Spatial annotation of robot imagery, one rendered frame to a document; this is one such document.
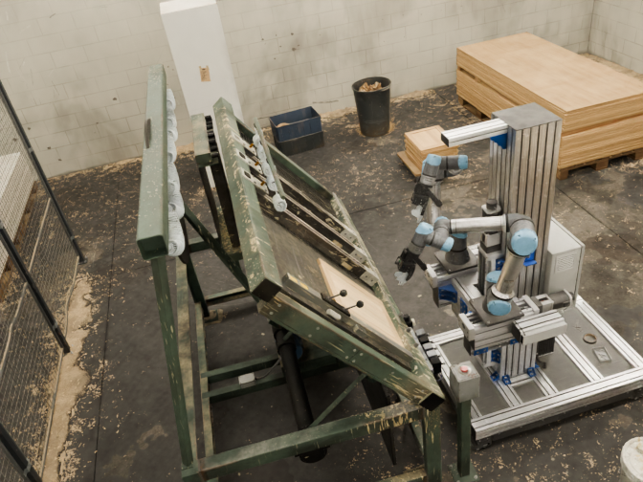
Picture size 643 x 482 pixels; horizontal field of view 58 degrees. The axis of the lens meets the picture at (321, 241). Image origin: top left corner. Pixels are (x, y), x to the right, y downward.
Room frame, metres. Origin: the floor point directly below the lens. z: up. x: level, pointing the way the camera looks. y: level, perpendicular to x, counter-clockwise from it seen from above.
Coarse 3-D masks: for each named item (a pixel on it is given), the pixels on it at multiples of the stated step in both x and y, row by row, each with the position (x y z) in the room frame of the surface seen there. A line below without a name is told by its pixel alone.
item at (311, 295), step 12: (288, 276) 2.12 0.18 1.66; (300, 288) 2.11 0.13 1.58; (312, 300) 2.12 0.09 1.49; (336, 312) 2.13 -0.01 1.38; (348, 324) 2.14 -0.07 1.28; (360, 324) 2.15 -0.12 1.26; (372, 336) 2.15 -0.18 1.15; (384, 336) 2.20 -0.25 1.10; (396, 348) 2.17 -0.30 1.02; (408, 360) 2.18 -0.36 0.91
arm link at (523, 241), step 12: (516, 228) 2.20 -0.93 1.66; (528, 228) 2.17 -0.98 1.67; (516, 240) 2.13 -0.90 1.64; (528, 240) 2.12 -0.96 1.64; (516, 252) 2.12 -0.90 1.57; (528, 252) 2.11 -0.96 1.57; (504, 264) 2.19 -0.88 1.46; (516, 264) 2.15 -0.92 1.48; (504, 276) 2.17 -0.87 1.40; (516, 276) 2.15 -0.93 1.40; (492, 288) 2.22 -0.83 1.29; (504, 288) 2.16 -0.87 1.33; (492, 300) 2.17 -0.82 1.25; (504, 300) 2.15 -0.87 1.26; (492, 312) 2.16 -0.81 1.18; (504, 312) 2.14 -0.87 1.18
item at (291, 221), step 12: (240, 168) 2.85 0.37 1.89; (252, 180) 2.79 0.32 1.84; (264, 192) 2.80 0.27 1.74; (264, 204) 2.80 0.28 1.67; (276, 216) 2.80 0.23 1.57; (288, 216) 2.81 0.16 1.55; (288, 228) 2.81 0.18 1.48; (300, 228) 2.82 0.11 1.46; (312, 228) 2.88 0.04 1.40; (312, 240) 2.83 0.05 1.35; (324, 240) 2.84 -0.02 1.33; (324, 252) 2.83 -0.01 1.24; (336, 252) 2.84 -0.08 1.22; (348, 264) 2.85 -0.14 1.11; (360, 264) 2.90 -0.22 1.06; (360, 276) 2.86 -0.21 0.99; (372, 276) 2.87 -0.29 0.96
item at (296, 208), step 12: (240, 156) 3.03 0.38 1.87; (252, 168) 3.05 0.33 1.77; (264, 180) 3.07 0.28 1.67; (288, 204) 3.07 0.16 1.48; (300, 216) 3.08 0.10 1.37; (312, 216) 3.09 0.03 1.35; (324, 228) 3.09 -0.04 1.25; (336, 240) 3.10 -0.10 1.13; (348, 240) 3.17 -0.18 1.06; (348, 252) 3.11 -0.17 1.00; (360, 252) 3.12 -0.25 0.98
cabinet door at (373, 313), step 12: (324, 264) 2.63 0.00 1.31; (324, 276) 2.48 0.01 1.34; (336, 276) 2.58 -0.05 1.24; (336, 288) 2.43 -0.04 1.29; (348, 288) 2.55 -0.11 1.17; (360, 288) 2.66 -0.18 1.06; (336, 300) 2.27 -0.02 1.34; (348, 300) 2.38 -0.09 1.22; (372, 300) 2.62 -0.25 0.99; (360, 312) 2.34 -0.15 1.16; (372, 312) 2.46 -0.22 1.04; (384, 312) 2.56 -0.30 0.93; (372, 324) 2.29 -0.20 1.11; (384, 324) 2.40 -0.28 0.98; (396, 336) 2.36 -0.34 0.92
